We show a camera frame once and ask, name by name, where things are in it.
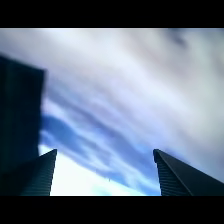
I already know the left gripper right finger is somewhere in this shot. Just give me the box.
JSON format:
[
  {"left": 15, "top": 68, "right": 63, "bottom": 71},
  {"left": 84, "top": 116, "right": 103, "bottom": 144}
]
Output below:
[{"left": 152, "top": 148, "right": 224, "bottom": 197}]

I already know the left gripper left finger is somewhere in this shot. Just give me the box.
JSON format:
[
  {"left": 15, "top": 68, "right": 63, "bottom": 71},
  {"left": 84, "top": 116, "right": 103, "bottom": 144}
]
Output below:
[{"left": 0, "top": 148, "right": 58, "bottom": 197}]

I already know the black garment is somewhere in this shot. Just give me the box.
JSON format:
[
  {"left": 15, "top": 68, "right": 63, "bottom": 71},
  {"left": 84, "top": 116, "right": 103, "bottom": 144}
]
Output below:
[{"left": 0, "top": 54, "right": 47, "bottom": 178}]

